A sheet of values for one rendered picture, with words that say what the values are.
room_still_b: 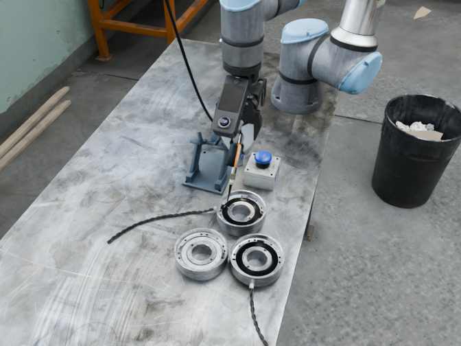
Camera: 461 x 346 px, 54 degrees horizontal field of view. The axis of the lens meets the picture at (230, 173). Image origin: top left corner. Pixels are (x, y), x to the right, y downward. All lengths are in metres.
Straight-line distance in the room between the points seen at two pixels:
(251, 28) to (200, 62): 0.74
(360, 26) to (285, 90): 0.28
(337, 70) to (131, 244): 0.63
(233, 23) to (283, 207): 0.43
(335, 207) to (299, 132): 0.97
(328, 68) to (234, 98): 0.39
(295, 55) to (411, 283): 1.12
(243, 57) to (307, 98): 0.50
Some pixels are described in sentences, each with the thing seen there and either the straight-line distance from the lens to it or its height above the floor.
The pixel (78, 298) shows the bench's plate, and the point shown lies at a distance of 0.92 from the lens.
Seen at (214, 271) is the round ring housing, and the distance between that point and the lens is 0.87.
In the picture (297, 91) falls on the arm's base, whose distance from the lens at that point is 1.26.
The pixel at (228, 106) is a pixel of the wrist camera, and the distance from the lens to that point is 0.83.
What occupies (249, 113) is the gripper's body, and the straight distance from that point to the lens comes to 0.87.
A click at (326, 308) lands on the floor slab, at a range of 1.82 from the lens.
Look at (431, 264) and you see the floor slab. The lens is 2.07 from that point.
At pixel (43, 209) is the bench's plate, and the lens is 1.09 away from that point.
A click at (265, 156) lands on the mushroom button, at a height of 0.87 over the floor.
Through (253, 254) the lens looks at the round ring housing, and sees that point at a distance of 0.91.
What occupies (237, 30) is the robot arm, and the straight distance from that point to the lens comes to 0.79.
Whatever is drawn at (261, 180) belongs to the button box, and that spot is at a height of 0.83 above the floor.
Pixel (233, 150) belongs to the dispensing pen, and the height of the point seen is 0.94.
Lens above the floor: 1.55
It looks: 43 degrees down
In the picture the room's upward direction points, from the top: straight up
